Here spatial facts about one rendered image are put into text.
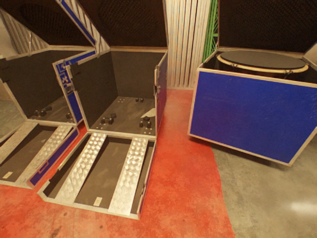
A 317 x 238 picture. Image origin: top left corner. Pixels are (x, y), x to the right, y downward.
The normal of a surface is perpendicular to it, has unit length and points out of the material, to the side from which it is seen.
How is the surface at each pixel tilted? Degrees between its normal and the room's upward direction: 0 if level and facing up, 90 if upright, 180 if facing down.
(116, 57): 90
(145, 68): 90
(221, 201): 0
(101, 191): 1
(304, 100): 90
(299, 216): 0
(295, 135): 90
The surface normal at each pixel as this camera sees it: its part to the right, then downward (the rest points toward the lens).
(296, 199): 0.00, -0.82
